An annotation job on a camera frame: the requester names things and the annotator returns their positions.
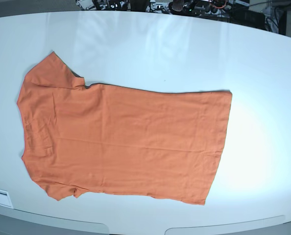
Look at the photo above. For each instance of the orange T-shirt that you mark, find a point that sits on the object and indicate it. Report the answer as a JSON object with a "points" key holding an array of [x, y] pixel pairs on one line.
{"points": [[110, 139]]}

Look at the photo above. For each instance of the white power strip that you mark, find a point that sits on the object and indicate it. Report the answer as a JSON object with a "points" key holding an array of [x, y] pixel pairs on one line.
{"points": [[157, 3]]}

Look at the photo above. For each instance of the background cable clutter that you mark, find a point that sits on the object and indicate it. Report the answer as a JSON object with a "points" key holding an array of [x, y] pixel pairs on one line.
{"points": [[259, 14]]}

